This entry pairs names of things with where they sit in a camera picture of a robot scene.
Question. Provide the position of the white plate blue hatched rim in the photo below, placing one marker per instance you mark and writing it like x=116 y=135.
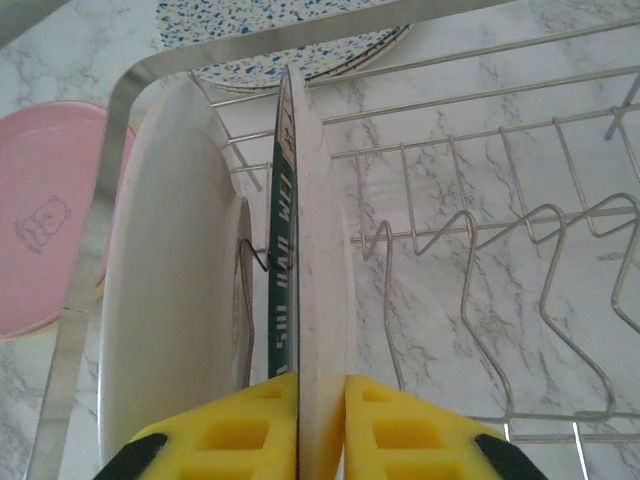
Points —
x=380 y=47

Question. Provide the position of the sunburst print white plate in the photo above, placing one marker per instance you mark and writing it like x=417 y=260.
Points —
x=170 y=250

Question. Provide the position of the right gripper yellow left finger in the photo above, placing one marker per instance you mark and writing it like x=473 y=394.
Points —
x=225 y=440

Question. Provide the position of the pink plate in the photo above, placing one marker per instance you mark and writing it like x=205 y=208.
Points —
x=45 y=175

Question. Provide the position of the blue speckled white plate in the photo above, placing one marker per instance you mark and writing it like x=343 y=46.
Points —
x=225 y=20

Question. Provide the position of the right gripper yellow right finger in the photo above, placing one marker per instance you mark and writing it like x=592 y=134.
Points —
x=415 y=440

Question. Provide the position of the green rim printed plate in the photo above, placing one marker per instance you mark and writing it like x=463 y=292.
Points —
x=315 y=250

